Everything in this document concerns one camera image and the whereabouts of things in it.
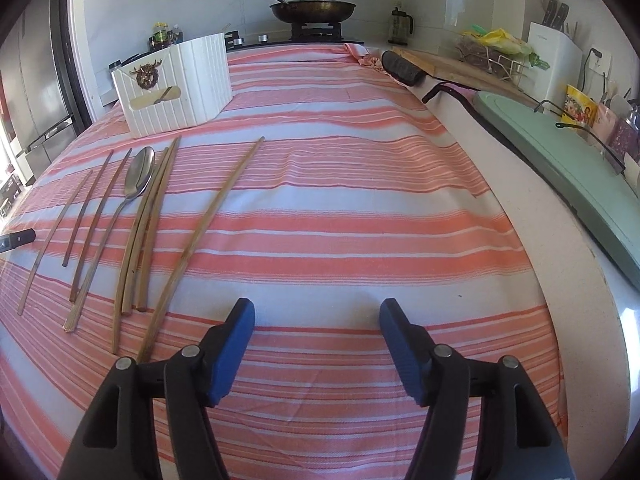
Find bunch of brown wooden chopsticks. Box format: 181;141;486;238
17;136;266;363

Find black rolled mat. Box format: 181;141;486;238
381;50;428;86

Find yellow plastic bag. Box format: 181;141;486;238
472;28;533;57

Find steel spoon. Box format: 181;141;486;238
62;146;157;333

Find yellow printed packet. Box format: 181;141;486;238
565;85;599;128

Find black frying pan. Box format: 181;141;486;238
242;0;357;25

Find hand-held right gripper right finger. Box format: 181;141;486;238
378;298;573;480

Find white knife block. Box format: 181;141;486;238
527;21;583;106

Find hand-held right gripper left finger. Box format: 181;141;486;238
56;298;256;480

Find steel refrigerator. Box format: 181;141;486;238
0;0;82;183

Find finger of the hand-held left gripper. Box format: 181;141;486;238
0;228;37;253

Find white wall socket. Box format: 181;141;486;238
585;47;612;73

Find pale wooden chopstick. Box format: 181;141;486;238
112;146;171;356

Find wire dish rack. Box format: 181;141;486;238
455;30;532;82

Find white ribbed utensil holder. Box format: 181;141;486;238
111;32;234;140

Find black wire rack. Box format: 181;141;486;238
534;100;628;176

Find wooden cutting board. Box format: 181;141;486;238
392;45;538;106

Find pink striped tablecloth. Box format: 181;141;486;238
0;42;568;480

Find green cutting board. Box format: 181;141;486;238
472;90;640;291

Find black gas stove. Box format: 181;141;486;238
225;22;361;46

